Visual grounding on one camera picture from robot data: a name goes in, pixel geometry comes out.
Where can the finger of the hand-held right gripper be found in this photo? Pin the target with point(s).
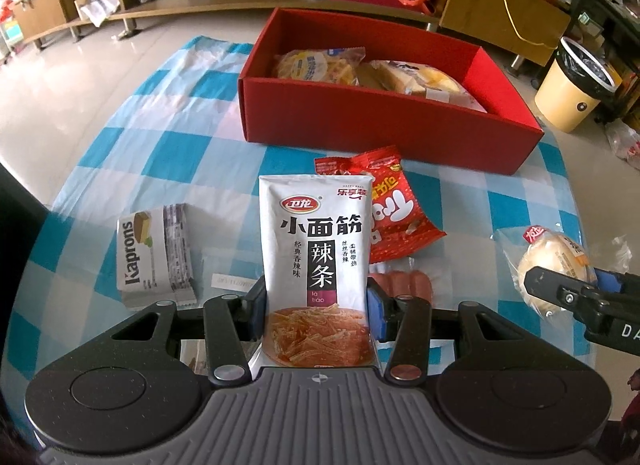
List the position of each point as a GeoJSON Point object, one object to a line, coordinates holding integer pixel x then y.
{"type": "Point", "coordinates": [560, 292]}
{"type": "Point", "coordinates": [612, 281]}

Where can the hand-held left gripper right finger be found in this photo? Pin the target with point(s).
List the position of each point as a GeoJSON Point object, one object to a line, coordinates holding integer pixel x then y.
{"type": "Point", "coordinates": [375, 312]}

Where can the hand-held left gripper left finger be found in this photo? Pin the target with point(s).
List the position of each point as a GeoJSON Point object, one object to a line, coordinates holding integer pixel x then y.
{"type": "Point", "coordinates": [257, 307]}

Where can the round bun packet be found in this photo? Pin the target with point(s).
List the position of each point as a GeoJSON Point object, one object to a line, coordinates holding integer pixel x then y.
{"type": "Point", "coordinates": [545, 255]}

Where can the sausage packet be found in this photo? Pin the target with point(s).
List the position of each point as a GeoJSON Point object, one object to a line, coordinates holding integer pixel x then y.
{"type": "Point", "coordinates": [405, 282]}

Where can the white spicy strip packet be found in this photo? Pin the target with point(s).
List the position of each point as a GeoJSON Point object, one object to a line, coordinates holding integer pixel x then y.
{"type": "Point", "coordinates": [315, 255]}

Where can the red cardboard box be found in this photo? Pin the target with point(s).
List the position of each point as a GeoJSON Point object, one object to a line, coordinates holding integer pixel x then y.
{"type": "Point", "coordinates": [380, 130]}

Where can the sliced sandwich bread packet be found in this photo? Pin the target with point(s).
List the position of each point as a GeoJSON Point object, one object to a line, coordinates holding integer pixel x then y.
{"type": "Point", "coordinates": [400, 77]}

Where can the waffle packet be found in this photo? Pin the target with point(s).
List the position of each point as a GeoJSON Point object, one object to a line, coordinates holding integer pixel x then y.
{"type": "Point", "coordinates": [320, 67]}

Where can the small clear packet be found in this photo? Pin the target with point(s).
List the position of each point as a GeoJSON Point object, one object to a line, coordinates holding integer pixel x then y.
{"type": "Point", "coordinates": [230, 275]}

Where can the grey wafer packet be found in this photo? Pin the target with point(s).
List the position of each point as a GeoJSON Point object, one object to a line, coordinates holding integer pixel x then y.
{"type": "Point", "coordinates": [180, 250]}
{"type": "Point", "coordinates": [142, 255]}

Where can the red snack packet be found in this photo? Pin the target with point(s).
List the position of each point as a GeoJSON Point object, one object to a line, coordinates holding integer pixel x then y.
{"type": "Point", "coordinates": [395, 205]}

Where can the white plastic bag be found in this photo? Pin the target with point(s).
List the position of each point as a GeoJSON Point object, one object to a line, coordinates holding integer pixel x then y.
{"type": "Point", "coordinates": [625, 145]}

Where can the yellow trash bin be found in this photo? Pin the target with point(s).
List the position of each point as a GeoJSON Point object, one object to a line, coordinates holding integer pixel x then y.
{"type": "Point", "coordinates": [565, 100]}

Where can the blue white checked tablecloth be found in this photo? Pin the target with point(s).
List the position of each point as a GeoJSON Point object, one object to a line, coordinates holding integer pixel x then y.
{"type": "Point", "coordinates": [150, 145]}

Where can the dark furniture piece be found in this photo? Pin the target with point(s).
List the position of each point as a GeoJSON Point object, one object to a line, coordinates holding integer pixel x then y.
{"type": "Point", "coordinates": [17, 230]}

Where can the white paper bag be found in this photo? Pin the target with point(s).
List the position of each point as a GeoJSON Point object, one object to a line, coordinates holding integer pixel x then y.
{"type": "Point", "coordinates": [97, 5]}

